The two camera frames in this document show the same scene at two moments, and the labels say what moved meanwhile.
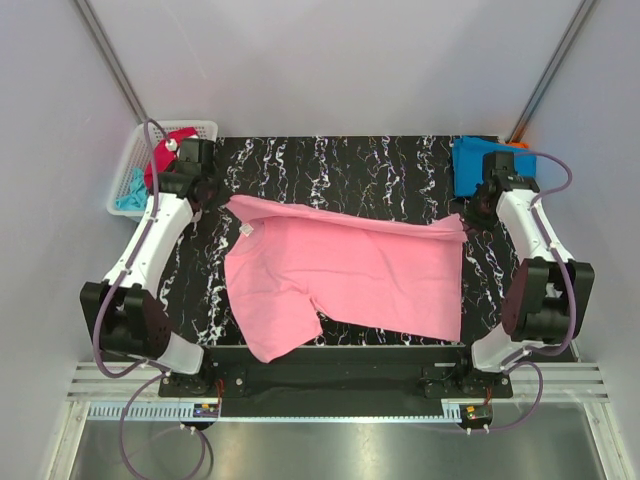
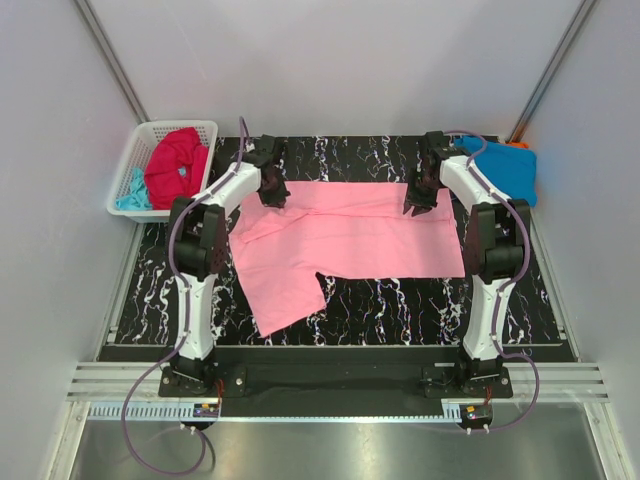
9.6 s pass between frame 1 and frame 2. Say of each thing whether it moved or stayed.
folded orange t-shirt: stayed
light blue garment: stayed
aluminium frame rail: stayed
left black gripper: moved
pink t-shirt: moved
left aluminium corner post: stayed
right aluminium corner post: stayed
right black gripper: moved
